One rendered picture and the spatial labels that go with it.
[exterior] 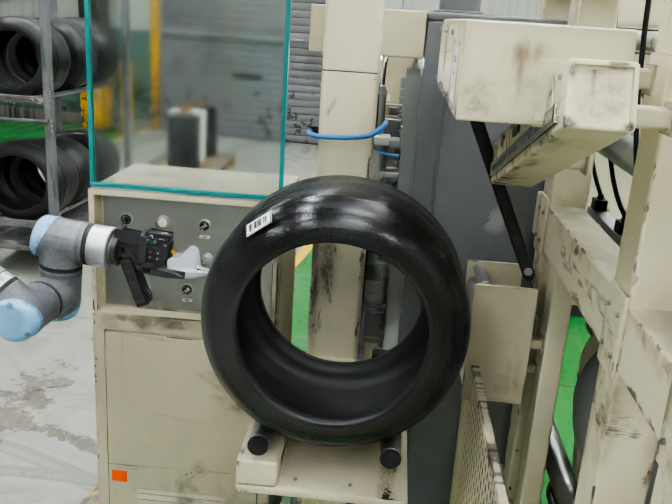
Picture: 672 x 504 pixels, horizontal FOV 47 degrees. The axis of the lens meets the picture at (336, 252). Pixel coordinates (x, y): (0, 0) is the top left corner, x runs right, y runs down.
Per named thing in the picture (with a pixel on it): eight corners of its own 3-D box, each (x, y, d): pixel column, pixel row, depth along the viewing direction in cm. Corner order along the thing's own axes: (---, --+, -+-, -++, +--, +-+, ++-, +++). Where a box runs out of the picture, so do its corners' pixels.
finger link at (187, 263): (210, 256, 159) (166, 248, 159) (207, 283, 160) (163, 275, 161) (214, 252, 162) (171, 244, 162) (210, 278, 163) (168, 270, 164)
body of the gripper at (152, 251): (167, 241, 158) (109, 230, 158) (162, 280, 160) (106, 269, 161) (177, 231, 165) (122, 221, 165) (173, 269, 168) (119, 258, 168)
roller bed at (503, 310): (455, 364, 206) (467, 258, 197) (510, 369, 205) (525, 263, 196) (460, 399, 187) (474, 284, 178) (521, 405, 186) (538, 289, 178)
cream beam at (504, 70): (434, 87, 172) (440, 18, 167) (547, 95, 170) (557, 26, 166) (449, 121, 114) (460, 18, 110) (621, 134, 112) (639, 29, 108)
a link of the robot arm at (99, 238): (83, 270, 160) (100, 257, 170) (105, 275, 160) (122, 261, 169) (86, 230, 158) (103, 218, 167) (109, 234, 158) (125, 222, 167)
